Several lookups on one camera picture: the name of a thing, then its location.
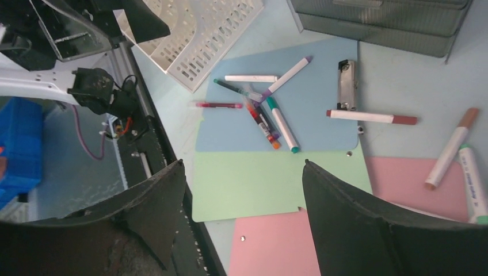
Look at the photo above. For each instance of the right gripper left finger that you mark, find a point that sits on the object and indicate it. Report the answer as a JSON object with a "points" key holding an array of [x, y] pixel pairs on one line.
{"points": [[87, 242]]}

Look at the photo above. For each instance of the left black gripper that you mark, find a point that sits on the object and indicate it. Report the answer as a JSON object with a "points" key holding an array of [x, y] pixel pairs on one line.
{"points": [[37, 34]]}

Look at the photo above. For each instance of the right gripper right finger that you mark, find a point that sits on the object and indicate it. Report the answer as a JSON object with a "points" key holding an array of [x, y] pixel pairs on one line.
{"points": [[356, 233]]}

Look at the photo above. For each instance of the clear plastic drawer box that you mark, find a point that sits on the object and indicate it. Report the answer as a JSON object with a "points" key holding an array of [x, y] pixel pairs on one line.
{"points": [[424, 27]]}

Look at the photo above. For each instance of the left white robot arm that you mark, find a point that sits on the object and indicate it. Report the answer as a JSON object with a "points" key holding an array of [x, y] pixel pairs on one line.
{"points": [[93, 88]]}

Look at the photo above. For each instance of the pink clipboard sheet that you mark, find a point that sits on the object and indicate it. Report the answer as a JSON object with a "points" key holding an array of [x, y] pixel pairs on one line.
{"points": [[281, 244]]}

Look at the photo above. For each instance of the green clipboard sheet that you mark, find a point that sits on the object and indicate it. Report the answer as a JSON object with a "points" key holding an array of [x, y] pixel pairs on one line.
{"points": [[231, 185]]}

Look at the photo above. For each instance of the dark red cap marker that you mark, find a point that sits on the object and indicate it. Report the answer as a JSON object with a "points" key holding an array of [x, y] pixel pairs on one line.
{"points": [[372, 117]]}

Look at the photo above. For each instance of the light green cap marker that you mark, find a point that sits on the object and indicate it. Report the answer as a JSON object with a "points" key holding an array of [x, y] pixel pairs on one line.
{"points": [[474, 186]]}

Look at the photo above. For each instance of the brown cap marker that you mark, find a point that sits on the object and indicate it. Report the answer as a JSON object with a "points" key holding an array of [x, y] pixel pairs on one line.
{"points": [[448, 153]]}

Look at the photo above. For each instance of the dark purple pen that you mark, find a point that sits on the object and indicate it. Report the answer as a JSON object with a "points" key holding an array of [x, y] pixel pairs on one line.
{"points": [[267, 121]]}

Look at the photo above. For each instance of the metal clipboard clip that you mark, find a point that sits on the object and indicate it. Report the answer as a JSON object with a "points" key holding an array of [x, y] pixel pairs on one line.
{"points": [[347, 85]]}

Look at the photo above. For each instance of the blue clipboard sheet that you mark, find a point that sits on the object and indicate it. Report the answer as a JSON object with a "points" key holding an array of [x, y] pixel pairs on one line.
{"points": [[303, 100]]}

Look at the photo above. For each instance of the orange red pen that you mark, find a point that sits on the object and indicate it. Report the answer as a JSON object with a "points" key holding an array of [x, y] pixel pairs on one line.
{"points": [[250, 108]]}

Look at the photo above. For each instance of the teal cap marker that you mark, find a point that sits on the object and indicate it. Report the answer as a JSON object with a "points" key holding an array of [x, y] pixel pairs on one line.
{"points": [[283, 126]]}

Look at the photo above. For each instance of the white plastic file rack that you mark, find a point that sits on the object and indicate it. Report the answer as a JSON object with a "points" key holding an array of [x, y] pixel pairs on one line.
{"points": [[202, 32]]}

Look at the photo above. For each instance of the dark green pen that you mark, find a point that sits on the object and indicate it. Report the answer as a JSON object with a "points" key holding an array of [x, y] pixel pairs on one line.
{"points": [[249, 94]]}

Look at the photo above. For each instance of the purple cap marker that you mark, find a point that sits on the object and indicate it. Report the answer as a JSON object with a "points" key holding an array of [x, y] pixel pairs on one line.
{"points": [[286, 77]]}

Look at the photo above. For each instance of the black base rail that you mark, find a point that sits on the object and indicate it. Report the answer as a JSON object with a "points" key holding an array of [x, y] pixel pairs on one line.
{"points": [[160, 217]]}

